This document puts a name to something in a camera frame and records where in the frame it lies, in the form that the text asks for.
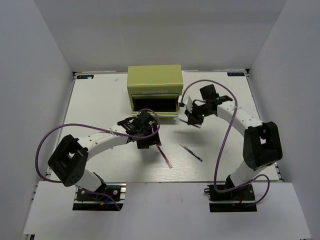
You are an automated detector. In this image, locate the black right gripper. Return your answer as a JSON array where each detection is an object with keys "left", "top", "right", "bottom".
[{"left": 185, "top": 102, "right": 213, "bottom": 126}]

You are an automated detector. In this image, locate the green gel pen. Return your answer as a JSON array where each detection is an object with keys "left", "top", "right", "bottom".
[{"left": 179, "top": 118, "right": 201, "bottom": 129}]

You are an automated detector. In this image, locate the red gel pen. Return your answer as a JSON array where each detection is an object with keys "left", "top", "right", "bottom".
[{"left": 156, "top": 144, "right": 173, "bottom": 169}]

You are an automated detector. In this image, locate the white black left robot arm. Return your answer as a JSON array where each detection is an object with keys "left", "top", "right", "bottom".
[{"left": 48, "top": 109, "right": 161, "bottom": 200}]

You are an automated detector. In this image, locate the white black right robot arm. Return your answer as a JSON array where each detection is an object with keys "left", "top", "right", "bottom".
[{"left": 179, "top": 80, "right": 283, "bottom": 200}]

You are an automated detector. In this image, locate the purple gel pen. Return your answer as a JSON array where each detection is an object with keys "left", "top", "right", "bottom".
[{"left": 179, "top": 143, "right": 203, "bottom": 162}]

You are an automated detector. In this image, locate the green metal tool chest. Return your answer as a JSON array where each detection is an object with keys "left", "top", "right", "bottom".
[{"left": 127, "top": 64, "right": 184, "bottom": 114}]

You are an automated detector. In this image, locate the right blue table label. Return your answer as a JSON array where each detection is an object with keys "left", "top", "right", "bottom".
[{"left": 227, "top": 72, "right": 245, "bottom": 77}]

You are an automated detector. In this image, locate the blue table label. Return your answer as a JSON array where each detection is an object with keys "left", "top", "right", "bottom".
[
  {"left": 227, "top": 72, "right": 245, "bottom": 77},
  {"left": 76, "top": 74, "right": 94, "bottom": 80}
]

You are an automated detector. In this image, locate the left blue table label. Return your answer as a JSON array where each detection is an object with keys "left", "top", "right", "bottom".
[{"left": 76, "top": 74, "right": 94, "bottom": 80}]

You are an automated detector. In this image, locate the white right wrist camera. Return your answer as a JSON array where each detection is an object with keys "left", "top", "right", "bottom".
[{"left": 178, "top": 95, "right": 193, "bottom": 113}]

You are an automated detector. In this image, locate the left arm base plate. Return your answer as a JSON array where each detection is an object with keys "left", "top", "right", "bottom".
[{"left": 72, "top": 183, "right": 127, "bottom": 212}]

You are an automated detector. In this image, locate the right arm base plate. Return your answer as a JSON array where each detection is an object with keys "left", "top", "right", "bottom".
[{"left": 203, "top": 184, "right": 257, "bottom": 213}]

